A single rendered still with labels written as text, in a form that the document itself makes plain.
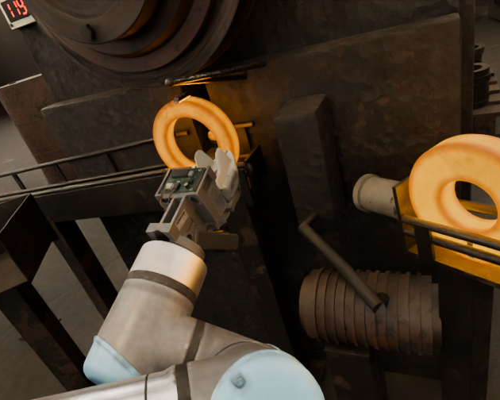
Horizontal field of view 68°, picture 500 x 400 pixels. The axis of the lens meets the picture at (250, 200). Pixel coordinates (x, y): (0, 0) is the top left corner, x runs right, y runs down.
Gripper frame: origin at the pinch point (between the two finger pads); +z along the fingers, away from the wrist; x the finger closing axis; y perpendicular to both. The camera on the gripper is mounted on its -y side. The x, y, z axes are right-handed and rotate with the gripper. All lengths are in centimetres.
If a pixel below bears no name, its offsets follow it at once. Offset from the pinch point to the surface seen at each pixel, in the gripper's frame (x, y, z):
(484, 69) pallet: -56, -94, 154
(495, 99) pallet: -63, -115, 155
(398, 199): -26.4, -3.6, -6.7
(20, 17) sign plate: 55, 24, 29
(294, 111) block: -10.7, 1.8, 8.2
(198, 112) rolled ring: 8.5, 3.1, 10.6
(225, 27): -2.8, 16.0, 12.5
